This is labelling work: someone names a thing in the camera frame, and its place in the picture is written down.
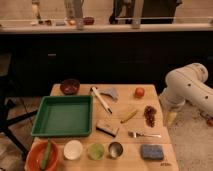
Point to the white small bowl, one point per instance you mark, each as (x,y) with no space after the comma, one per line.
(73,149)

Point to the green pepper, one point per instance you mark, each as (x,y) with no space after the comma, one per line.
(44,161)

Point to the metal cup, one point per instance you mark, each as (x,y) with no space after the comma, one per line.
(115,150)

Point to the bunch of red grapes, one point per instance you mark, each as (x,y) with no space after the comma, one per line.
(149,114)

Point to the orange bowl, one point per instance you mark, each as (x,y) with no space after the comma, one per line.
(35,156)

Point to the metal fork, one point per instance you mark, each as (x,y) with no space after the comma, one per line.
(136,134)

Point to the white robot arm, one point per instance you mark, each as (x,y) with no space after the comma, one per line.
(187,84)

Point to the blue sponge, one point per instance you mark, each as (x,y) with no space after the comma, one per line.
(152,152)

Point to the dark red bowl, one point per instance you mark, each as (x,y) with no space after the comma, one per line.
(70,86)

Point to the green plastic cup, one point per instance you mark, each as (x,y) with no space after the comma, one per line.
(96,151)

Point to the dark counter cabinet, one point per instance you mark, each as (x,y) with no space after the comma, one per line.
(43,56)

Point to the yellow banana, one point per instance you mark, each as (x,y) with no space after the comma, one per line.
(129,116)

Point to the green plastic tray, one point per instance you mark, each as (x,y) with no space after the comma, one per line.
(64,116)

